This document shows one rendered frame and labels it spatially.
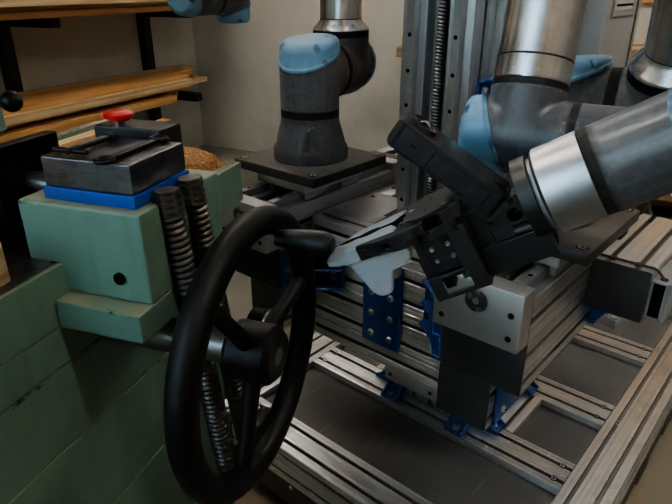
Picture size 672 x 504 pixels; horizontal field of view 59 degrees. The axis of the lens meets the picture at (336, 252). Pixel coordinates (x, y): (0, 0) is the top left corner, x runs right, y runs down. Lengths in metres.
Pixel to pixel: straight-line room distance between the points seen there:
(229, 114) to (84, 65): 1.14
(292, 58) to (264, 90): 3.20
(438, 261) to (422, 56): 0.62
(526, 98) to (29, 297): 0.49
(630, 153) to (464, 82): 0.60
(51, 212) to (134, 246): 0.09
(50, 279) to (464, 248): 0.38
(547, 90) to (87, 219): 0.44
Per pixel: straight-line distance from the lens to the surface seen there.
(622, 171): 0.49
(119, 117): 0.64
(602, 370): 1.74
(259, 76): 4.34
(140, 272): 0.56
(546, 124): 0.60
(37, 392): 0.63
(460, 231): 0.51
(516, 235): 0.53
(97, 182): 0.57
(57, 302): 0.61
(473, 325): 0.86
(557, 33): 0.62
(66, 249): 0.60
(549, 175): 0.50
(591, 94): 0.87
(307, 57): 1.13
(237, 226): 0.51
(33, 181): 0.69
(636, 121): 0.50
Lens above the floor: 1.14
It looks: 25 degrees down
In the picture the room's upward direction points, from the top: straight up
